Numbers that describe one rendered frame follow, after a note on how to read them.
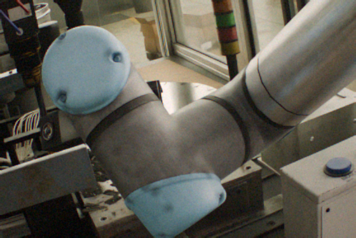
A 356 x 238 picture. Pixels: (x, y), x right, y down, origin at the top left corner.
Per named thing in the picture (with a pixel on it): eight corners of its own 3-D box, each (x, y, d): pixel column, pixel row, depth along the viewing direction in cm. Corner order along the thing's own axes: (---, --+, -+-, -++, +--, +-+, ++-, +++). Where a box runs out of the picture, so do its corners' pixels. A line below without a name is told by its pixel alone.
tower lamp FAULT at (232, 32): (232, 35, 115) (229, 22, 114) (241, 38, 111) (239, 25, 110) (214, 39, 114) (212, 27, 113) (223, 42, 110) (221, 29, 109)
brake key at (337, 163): (341, 165, 76) (341, 153, 75) (355, 174, 73) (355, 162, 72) (321, 174, 75) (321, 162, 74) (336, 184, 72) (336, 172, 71)
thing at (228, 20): (229, 21, 114) (227, 9, 113) (239, 24, 110) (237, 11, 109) (212, 25, 112) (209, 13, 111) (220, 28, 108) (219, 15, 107)
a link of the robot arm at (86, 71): (68, 135, 40) (20, 55, 42) (97, 154, 51) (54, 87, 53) (149, 76, 41) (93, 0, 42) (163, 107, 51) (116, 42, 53)
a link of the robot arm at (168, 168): (271, 167, 45) (198, 68, 47) (179, 231, 38) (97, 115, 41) (229, 199, 51) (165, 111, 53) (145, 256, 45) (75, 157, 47)
